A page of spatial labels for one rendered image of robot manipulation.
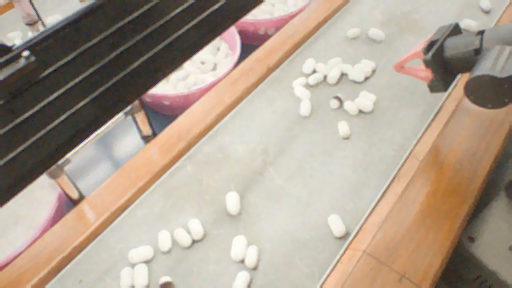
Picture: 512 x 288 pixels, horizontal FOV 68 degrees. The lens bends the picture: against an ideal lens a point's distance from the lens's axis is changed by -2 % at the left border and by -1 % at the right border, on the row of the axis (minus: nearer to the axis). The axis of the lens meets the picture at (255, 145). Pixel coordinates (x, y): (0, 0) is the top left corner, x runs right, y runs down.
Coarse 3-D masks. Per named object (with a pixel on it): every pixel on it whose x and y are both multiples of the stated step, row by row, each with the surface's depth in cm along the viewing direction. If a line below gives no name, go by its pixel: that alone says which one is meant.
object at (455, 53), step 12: (456, 24) 58; (444, 36) 57; (456, 36) 55; (468, 36) 53; (480, 36) 52; (444, 48) 56; (456, 48) 54; (468, 48) 53; (432, 60) 54; (444, 60) 56; (456, 60) 54; (468, 60) 53; (444, 72) 56; (456, 72) 56; (468, 72) 55; (444, 84) 56
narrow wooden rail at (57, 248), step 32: (320, 0) 88; (288, 32) 81; (256, 64) 76; (224, 96) 71; (192, 128) 66; (160, 160) 63; (96, 192) 59; (128, 192) 59; (64, 224) 56; (96, 224) 56; (32, 256) 54; (64, 256) 54
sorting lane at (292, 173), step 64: (384, 0) 91; (448, 0) 90; (384, 64) 78; (256, 128) 69; (320, 128) 68; (384, 128) 68; (192, 192) 62; (256, 192) 61; (320, 192) 60; (192, 256) 55; (320, 256) 54
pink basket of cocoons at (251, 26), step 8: (304, 8) 88; (272, 16) 84; (280, 16) 84; (288, 16) 86; (240, 24) 87; (248, 24) 86; (256, 24) 86; (264, 24) 86; (272, 24) 86; (280, 24) 87; (240, 32) 90; (248, 32) 89; (256, 32) 89; (264, 32) 89; (240, 40) 93; (248, 40) 92; (256, 40) 92; (264, 40) 92
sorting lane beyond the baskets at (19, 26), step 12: (36, 0) 99; (48, 0) 98; (60, 0) 98; (72, 0) 98; (12, 12) 96; (48, 12) 95; (60, 12) 95; (0, 24) 93; (12, 24) 93; (0, 36) 90; (24, 36) 89
